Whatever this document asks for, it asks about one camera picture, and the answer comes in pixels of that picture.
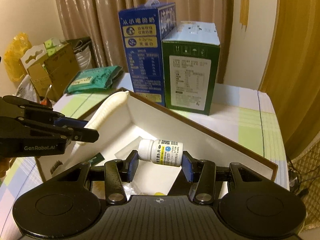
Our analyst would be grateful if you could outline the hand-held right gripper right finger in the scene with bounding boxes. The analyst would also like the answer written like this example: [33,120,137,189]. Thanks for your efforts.
[181,151,290,207]

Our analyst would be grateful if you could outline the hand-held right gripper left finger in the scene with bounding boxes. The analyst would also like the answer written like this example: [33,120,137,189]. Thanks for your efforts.
[51,150,139,205]

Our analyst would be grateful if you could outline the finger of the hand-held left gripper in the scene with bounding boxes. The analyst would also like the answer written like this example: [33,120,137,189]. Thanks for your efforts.
[0,95,88,128]
[0,116,100,143]

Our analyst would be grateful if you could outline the dark green toothpaste tube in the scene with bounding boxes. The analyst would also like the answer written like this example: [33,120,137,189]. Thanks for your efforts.
[86,152,105,167]

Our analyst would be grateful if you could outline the white pill bottle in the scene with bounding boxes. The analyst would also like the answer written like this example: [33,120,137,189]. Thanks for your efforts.
[138,139,184,167]

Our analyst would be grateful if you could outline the white electric toothbrush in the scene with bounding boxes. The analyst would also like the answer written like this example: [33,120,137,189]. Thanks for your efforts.
[51,91,130,175]

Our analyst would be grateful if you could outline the checked tablecloth desktop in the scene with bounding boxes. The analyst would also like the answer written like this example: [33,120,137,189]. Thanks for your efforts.
[0,72,290,233]

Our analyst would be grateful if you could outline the green wet wipes packet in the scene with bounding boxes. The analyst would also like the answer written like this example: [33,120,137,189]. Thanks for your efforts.
[64,66,123,94]

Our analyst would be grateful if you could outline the white plastic bag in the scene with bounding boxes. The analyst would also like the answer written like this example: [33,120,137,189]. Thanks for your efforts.
[15,75,40,101]

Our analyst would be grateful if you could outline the small brown cardboard box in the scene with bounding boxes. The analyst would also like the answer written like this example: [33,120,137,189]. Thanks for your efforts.
[27,62,52,98]

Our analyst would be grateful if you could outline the stack of white plates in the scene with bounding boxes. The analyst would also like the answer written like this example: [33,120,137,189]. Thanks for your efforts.
[74,47,92,70]

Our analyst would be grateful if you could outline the green tissue packs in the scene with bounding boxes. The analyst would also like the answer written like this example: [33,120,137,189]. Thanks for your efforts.
[44,38,66,56]

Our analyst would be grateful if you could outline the yellow plastic bag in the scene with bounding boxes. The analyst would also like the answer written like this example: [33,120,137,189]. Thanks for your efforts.
[4,32,33,82]

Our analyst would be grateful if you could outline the green milk carton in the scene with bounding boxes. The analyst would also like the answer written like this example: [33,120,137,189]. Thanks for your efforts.
[161,21,220,115]

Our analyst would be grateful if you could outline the blue milk carton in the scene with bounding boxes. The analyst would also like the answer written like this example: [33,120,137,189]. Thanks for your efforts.
[118,0,178,107]

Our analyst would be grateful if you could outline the floor fan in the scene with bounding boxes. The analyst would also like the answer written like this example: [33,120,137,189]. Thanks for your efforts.
[286,159,309,195]

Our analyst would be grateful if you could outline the beige curtain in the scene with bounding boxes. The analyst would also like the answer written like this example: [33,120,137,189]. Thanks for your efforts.
[52,0,234,85]

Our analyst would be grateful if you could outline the wooden door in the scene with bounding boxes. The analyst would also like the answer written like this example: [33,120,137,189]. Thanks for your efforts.
[259,0,320,155]

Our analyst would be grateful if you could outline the yellow tape strips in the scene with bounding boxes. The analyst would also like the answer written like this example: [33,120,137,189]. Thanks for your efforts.
[239,0,250,38]

